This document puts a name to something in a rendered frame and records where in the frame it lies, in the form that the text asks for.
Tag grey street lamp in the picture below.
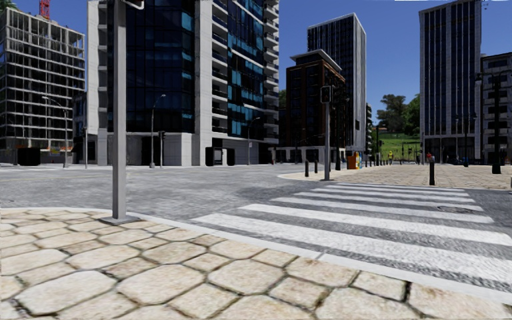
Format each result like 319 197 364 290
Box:
149 93 167 169
41 95 69 169
246 116 261 167

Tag brown brick building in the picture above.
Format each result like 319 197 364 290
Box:
279 49 348 163

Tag traffic light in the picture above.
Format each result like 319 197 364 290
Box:
81 126 89 169
158 130 167 169
319 85 333 181

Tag grey pole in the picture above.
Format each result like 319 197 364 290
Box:
98 0 145 226

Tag dark street lamp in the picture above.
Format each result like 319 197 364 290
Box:
455 113 478 168
475 70 512 175

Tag grey concrete building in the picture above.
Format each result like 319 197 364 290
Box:
479 51 512 165

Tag glass and concrete tower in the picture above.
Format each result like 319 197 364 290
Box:
86 0 281 167

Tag trees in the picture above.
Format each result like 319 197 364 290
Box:
375 93 421 137

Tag unfinished pale concrete building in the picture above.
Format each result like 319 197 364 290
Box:
0 7 87 165

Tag black bus shelter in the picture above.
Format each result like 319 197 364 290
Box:
205 146 236 167

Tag glass tower with pale ribs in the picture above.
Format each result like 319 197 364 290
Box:
419 0 483 164

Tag dark glass tower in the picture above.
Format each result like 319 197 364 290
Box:
307 13 367 153

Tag dark bin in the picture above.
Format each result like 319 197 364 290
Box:
17 147 41 167

